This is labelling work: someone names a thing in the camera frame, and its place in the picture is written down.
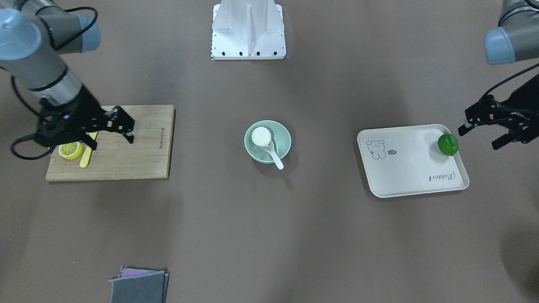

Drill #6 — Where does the folded grey cloth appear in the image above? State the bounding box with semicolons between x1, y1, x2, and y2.
109;267;169;303

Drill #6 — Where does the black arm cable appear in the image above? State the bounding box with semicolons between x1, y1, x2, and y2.
484;63;539;101
10;76;55;160

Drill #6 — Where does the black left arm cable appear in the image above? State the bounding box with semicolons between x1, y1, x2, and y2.
484;63;539;101

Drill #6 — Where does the yellow plastic knife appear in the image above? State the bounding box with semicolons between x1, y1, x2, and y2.
79;132;98;167

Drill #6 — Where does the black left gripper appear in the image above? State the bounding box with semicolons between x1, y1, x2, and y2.
458;75;539;150

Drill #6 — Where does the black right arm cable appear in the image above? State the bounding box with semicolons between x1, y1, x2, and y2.
10;76;55;160

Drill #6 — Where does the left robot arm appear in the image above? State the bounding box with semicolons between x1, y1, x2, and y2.
458;0;539;150

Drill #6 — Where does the white ceramic spoon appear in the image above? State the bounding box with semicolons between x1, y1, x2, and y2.
263;140;284;170

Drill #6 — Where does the white steamed bun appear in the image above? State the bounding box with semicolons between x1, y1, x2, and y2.
251;127;272;147

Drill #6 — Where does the light green bowl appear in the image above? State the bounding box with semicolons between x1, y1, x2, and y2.
244;120;291;164

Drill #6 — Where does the bamboo cutting board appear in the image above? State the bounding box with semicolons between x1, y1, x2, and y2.
45;105;176;181

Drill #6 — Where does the lemon slice near handle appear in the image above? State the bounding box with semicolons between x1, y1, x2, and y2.
58;142;85;160

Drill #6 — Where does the white rabbit tray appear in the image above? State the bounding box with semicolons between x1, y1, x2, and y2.
357;124;470;198

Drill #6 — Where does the white metal camera mount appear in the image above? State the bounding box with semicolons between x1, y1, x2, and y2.
211;0;287;60

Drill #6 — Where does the green lime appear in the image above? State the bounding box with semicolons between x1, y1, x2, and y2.
437;133;459;157

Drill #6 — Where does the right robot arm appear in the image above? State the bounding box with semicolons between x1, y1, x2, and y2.
0;0;135;150

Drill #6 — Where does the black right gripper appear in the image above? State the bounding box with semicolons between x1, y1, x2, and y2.
33;86;135;150

